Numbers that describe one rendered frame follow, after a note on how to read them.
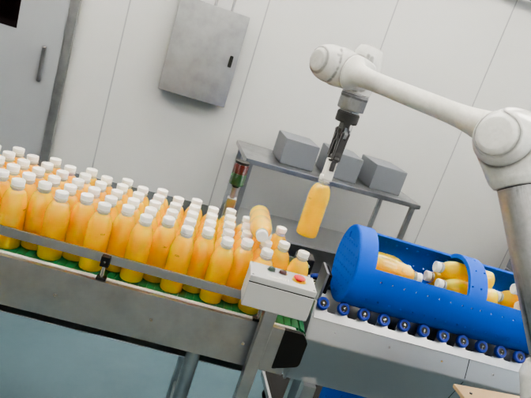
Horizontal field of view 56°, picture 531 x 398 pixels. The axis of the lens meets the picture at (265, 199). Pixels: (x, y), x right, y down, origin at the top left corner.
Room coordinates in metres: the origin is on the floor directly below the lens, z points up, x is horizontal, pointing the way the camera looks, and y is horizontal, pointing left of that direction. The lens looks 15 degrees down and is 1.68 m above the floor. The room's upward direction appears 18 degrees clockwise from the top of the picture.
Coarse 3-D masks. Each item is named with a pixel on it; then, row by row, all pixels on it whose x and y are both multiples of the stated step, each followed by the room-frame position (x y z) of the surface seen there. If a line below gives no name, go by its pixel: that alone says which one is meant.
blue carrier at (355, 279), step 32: (352, 256) 1.63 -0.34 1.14; (416, 256) 1.85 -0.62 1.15; (448, 256) 1.82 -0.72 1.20; (352, 288) 1.56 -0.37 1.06; (384, 288) 1.56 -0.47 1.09; (416, 288) 1.58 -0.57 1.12; (480, 288) 1.63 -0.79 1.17; (416, 320) 1.62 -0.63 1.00; (448, 320) 1.61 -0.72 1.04; (480, 320) 1.61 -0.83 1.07; (512, 320) 1.62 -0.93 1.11
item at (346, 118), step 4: (340, 112) 1.64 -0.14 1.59; (344, 112) 1.63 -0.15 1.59; (348, 112) 1.63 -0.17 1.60; (336, 116) 1.65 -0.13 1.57; (340, 116) 1.64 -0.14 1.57; (344, 116) 1.63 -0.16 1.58; (348, 116) 1.62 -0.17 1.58; (352, 116) 1.63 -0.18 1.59; (356, 116) 1.63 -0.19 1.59; (340, 120) 1.63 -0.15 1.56; (344, 120) 1.63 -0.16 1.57; (348, 120) 1.63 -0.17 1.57; (352, 120) 1.63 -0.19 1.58; (356, 120) 1.64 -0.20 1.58; (340, 124) 1.68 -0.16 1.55; (344, 124) 1.63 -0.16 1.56; (348, 124) 1.63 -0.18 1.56; (352, 124) 1.63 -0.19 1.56; (356, 124) 1.65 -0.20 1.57; (344, 128) 1.62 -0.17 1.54; (348, 128) 1.62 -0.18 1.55; (340, 132) 1.64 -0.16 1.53; (340, 136) 1.64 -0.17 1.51
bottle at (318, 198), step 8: (320, 184) 1.64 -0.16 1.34; (312, 192) 1.64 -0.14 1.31; (320, 192) 1.63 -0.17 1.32; (328, 192) 1.64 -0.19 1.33; (312, 200) 1.63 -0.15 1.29; (320, 200) 1.62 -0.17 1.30; (328, 200) 1.64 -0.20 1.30; (304, 208) 1.64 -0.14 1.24; (312, 208) 1.62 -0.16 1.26; (320, 208) 1.63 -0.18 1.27; (304, 216) 1.63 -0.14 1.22; (312, 216) 1.62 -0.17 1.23; (320, 216) 1.63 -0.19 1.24; (304, 224) 1.63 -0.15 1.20; (312, 224) 1.62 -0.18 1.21; (320, 224) 1.65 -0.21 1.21; (304, 232) 1.62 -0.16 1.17; (312, 232) 1.63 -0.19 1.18
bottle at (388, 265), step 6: (378, 258) 1.64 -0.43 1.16; (384, 258) 1.65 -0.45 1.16; (378, 264) 1.63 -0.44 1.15; (384, 264) 1.63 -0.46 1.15; (390, 264) 1.64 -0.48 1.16; (396, 264) 1.65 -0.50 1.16; (402, 264) 1.66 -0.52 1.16; (384, 270) 1.62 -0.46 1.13; (390, 270) 1.63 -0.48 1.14; (396, 270) 1.63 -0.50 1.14; (402, 270) 1.64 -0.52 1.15; (408, 270) 1.64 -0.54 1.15; (402, 276) 1.63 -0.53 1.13; (408, 276) 1.64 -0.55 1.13; (414, 276) 1.66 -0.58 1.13
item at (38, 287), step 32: (0, 256) 1.34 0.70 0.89; (0, 288) 1.34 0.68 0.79; (32, 288) 1.35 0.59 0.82; (64, 288) 1.36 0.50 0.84; (96, 288) 1.37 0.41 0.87; (128, 288) 1.39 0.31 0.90; (64, 320) 1.36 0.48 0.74; (96, 320) 1.38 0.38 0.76; (128, 320) 1.39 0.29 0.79; (160, 320) 1.40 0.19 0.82; (192, 320) 1.41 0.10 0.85; (224, 320) 1.42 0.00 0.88; (192, 352) 1.41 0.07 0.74; (224, 352) 1.43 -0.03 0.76; (288, 352) 1.45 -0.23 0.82
